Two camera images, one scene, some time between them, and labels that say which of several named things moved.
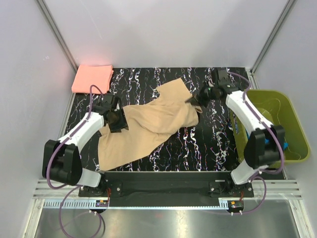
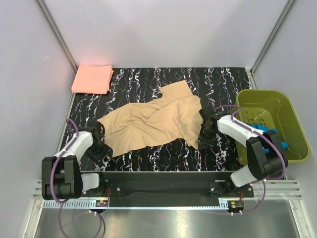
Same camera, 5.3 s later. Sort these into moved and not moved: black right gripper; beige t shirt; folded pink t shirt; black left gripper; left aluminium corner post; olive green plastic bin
Moved: black right gripper; black left gripper; beige t shirt
Not moved: folded pink t shirt; olive green plastic bin; left aluminium corner post
